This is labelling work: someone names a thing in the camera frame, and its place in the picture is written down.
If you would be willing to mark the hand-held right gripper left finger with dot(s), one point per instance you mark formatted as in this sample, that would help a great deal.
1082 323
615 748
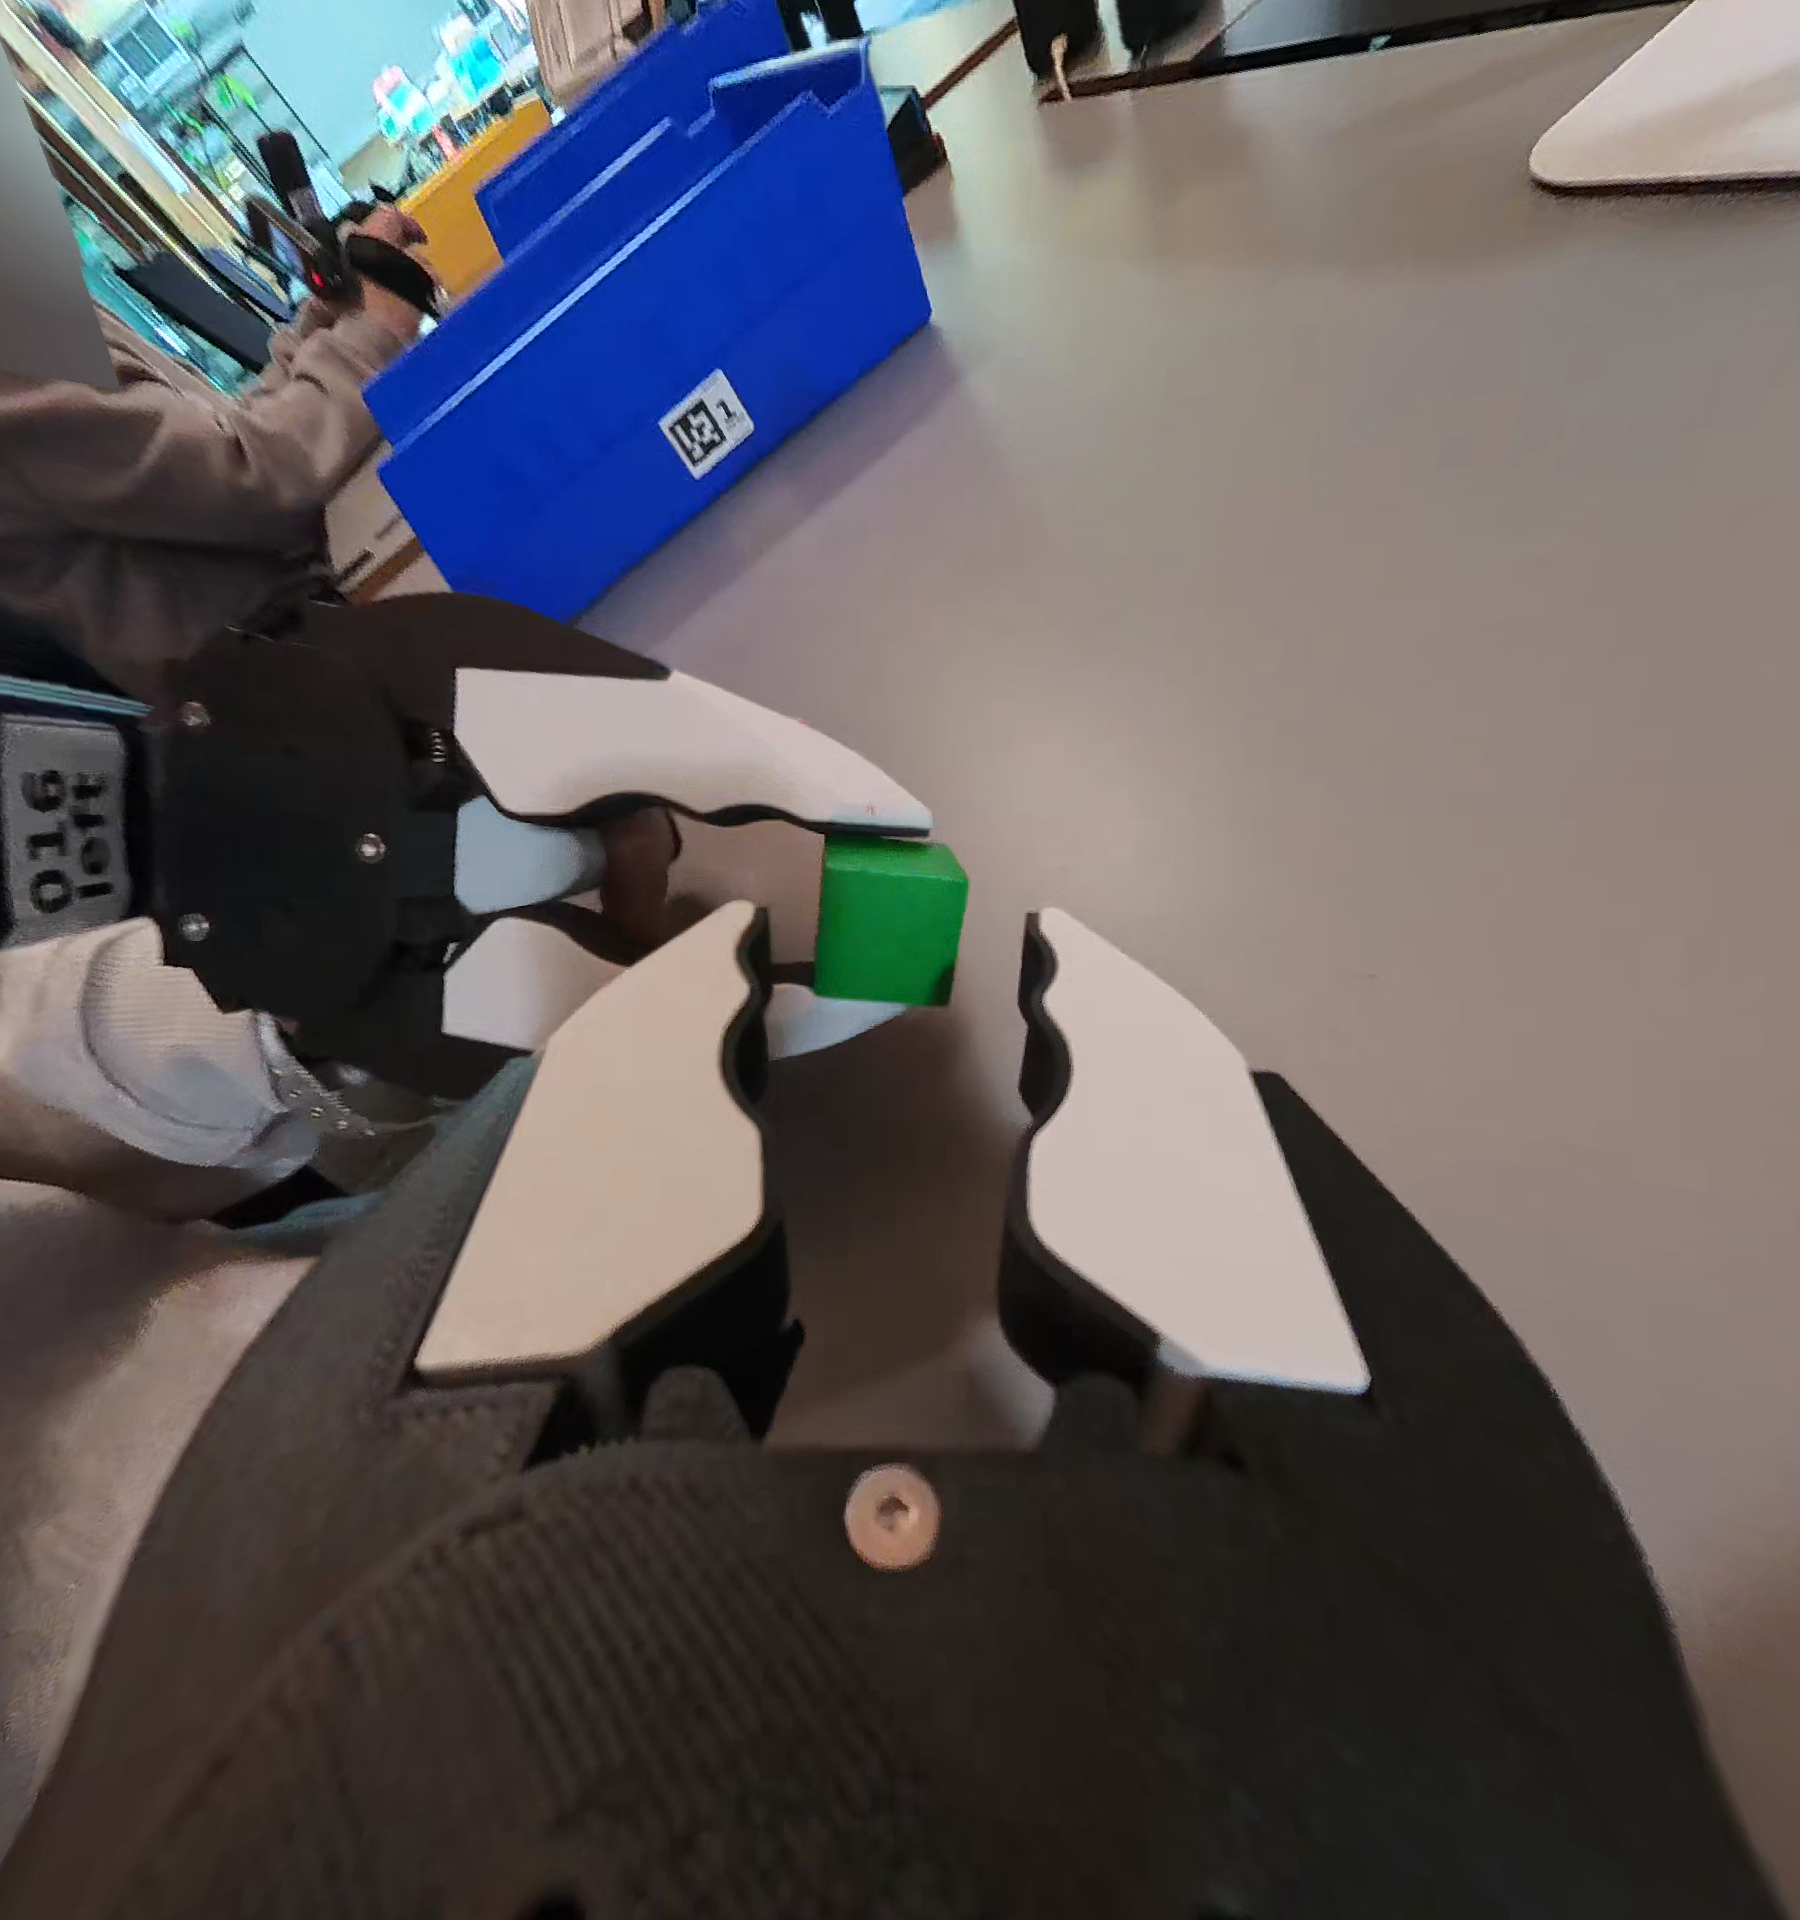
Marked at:
601 1186

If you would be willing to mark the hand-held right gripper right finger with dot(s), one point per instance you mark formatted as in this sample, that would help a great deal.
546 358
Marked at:
1185 1200

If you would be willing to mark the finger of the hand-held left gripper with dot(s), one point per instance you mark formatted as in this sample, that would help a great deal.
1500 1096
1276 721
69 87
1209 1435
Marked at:
657 733
510 985

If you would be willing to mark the green cube block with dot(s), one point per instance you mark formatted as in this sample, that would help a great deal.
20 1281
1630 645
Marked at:
884 921

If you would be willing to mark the person's left forearm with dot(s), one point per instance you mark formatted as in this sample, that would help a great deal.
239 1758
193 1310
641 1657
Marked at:
104 1052

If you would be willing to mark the person's left hand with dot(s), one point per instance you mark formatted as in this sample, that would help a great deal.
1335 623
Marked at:
641 886

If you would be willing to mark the labelled blue plastic bin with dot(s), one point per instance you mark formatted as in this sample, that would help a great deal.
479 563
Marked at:
540 497

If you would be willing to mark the yellow plastic bin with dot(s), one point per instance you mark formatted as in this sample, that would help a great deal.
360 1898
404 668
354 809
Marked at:
457 225

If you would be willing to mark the person's grey sweatshirt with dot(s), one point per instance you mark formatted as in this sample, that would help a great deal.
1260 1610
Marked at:
92 1424

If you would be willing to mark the small black box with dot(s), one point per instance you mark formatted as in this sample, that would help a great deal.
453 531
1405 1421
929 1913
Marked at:
913 143

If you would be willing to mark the black charging dock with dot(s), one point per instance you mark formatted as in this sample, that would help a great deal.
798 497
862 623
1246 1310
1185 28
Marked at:
1052 21

